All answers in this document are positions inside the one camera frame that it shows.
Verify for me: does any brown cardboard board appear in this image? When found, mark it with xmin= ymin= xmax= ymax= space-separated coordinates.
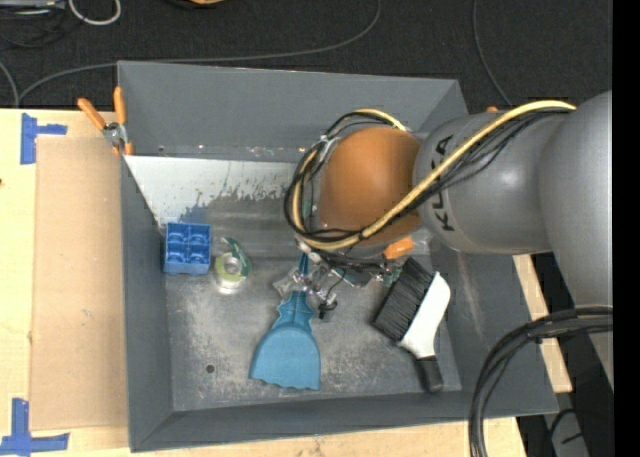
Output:
xmin=28 ymin=136 xmax=131 ymax=432

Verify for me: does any grey metal bin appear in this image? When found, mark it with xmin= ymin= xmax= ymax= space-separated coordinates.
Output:
xmin=117 ymin=60 xmax=560 ymax=452

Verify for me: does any black brush with white handle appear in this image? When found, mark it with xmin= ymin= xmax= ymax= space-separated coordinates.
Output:
xmin=371 ymin=257 xmax=453 ymax=394

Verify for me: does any blue toy brick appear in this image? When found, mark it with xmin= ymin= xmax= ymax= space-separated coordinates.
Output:
xmin=162 ymin=222 xmax=213 ymax=276

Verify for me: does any blue plastic dustpan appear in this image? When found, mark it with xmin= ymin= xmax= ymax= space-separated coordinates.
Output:
xmin=248 ymin=252 xmax=323 ymax=392

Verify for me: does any green tape roll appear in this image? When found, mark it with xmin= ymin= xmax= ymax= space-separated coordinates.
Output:
xmin=213 ymin=236 xmax=253 ymax=295

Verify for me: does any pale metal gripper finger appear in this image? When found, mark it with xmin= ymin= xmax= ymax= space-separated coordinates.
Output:
xmin=272 ymin=266 xmax=304 ymax=297
xmin=306 ymin=269 xmax=339 ymax=307

